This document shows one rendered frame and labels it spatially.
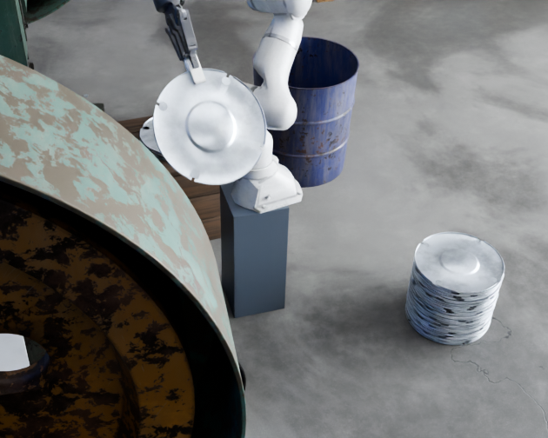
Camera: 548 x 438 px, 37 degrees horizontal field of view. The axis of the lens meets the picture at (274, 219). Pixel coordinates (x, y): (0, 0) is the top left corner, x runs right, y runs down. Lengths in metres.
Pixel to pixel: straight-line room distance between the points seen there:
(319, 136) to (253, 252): 0.77
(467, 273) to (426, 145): 1.12
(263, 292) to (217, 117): 0.90
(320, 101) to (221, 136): 1.16
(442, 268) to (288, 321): 0.55
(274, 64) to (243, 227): 0.52
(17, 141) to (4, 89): 0.07
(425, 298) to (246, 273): 0.59
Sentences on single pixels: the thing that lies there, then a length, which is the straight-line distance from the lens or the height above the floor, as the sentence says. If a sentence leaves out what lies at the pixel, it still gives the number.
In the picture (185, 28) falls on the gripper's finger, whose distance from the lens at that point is 2.01.
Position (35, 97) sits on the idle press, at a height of 1.66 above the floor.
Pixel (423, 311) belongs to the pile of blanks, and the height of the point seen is 0.11.
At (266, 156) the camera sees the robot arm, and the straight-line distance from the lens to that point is 2.44.
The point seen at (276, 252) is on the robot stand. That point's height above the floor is 0.27.
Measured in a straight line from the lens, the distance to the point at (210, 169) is 1.99.
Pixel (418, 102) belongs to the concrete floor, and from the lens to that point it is 3.99.
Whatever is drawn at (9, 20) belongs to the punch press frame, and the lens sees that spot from 2.02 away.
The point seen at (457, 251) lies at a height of 0.25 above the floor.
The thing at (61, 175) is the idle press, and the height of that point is 1.64.
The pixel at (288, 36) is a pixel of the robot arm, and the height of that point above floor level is 0.95.
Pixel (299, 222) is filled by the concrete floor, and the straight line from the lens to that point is 3.19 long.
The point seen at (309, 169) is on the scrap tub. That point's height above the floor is 0.10.
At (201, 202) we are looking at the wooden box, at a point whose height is 0.19.
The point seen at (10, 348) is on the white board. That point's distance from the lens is 2.48.
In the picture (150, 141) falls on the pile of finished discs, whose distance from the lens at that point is 2.97.
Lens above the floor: 2.04
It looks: 40 degrees down
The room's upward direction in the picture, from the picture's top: 2 degrees clockwise
